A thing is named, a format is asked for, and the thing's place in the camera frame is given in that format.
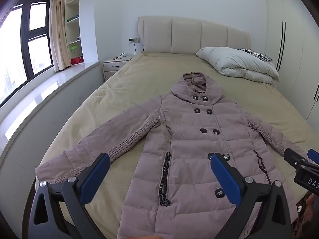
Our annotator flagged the folded white duvet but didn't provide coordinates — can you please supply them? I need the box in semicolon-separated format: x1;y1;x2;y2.
196;47;280;85

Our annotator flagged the white built-in shelf unit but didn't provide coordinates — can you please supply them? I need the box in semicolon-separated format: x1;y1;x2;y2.
65;0;84;67

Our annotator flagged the zebra print pillow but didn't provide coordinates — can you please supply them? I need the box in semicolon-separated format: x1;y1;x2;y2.
235;48;273;62

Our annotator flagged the black charging cable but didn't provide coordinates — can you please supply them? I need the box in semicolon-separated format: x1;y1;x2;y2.
113;42;137;68

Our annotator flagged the white nightstand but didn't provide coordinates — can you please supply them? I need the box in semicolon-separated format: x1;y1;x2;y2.
102;54;135;81

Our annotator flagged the beige padded headboard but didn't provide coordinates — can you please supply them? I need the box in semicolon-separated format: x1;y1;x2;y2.
138;16;251;55

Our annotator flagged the white window sill bench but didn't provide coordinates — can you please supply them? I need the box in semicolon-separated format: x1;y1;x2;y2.
0;61;105;156

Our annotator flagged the beige curtain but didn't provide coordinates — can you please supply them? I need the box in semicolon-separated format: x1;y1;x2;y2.
49;0;67;72

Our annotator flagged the bed with beige sheet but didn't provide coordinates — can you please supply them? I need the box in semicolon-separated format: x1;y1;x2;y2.
24;50;317;239

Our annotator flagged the person's right hand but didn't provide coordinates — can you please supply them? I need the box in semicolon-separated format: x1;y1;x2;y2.
306;195;319;221

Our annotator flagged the black framed window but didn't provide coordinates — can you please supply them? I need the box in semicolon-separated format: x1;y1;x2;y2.
0;0;54;105

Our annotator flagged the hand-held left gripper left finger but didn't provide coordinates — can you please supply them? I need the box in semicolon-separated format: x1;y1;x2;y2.
21;153;111;239

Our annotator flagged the white wardrobe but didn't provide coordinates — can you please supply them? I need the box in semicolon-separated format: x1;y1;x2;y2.
264;0;319;130

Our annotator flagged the green lidded container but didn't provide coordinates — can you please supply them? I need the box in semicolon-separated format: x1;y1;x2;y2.
69;45;82;58

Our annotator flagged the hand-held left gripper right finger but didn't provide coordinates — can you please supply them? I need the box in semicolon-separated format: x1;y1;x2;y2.
210;153;292;239

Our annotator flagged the mauve quilted hooded coat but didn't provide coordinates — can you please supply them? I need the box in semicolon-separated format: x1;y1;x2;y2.
35;72;299;239

